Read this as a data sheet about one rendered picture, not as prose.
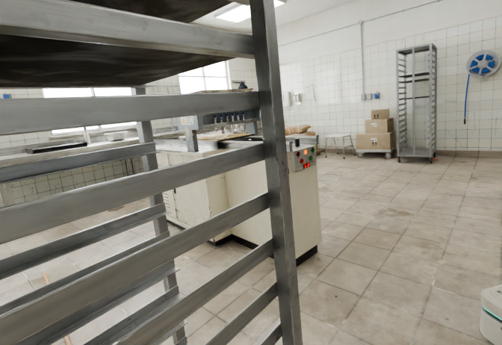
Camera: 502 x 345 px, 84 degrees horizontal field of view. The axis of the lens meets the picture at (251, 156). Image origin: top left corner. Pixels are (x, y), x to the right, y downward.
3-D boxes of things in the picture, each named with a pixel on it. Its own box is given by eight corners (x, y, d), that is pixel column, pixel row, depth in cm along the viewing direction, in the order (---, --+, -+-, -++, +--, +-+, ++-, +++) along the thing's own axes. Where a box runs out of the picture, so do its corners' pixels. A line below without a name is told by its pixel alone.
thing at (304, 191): (231, 243, 243) (219, 142, 229) (260, 228, 266) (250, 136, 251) (295, 272, 191) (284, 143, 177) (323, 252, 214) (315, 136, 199)
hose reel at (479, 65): (497, 122, 429) (500, 48, 411) (497, 123, 417) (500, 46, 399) (464, 123, 457) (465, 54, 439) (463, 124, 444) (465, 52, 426)
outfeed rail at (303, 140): (179, 141, 343) (178, 136, 342) (181, 140, 345) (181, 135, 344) (317, 145, 195) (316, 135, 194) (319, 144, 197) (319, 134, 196)
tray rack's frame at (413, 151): (404, 154, 513) (403, 53, 484) (437, 154, 481) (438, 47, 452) (396, 160, 465) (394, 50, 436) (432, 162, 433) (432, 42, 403)
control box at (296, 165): (291, 171, 184) (289, 151, 181) (312, 163, 199) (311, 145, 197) (295, 172, 181) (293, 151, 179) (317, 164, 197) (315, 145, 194)
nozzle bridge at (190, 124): (181, 151, 241) (175, 111, 235) (243, 139, 288) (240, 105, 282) (202, 152, 216) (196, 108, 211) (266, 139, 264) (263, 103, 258)
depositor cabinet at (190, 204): (152, 218, 325) (140, 148, 311) (204, 201, 372) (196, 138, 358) (215, 252, 231) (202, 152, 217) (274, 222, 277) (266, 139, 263)
